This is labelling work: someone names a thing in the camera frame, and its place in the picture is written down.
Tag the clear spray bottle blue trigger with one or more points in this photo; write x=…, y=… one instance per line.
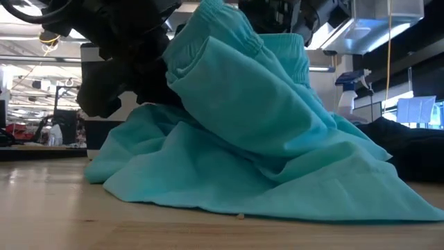
x=347, y=100

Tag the red background object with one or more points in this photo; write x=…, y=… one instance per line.
x=15, y=129

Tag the black monitor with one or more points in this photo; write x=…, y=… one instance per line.
x=67, y=121

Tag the white hanging sheet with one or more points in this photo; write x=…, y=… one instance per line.
x=416, y=109

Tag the navy white-striped fabric bin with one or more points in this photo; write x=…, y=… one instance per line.
x=100, y=133

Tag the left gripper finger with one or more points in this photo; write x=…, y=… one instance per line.
x=152, y=87
x=104, y=90

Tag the black garment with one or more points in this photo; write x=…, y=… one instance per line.
x=416, y=149

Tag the black yellow ceiling reel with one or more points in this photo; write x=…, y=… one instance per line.
x=48, y=37

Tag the black metal rig frame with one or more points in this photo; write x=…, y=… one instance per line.
x=57, y=100

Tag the teal garment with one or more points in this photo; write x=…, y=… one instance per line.
x=243, y=121

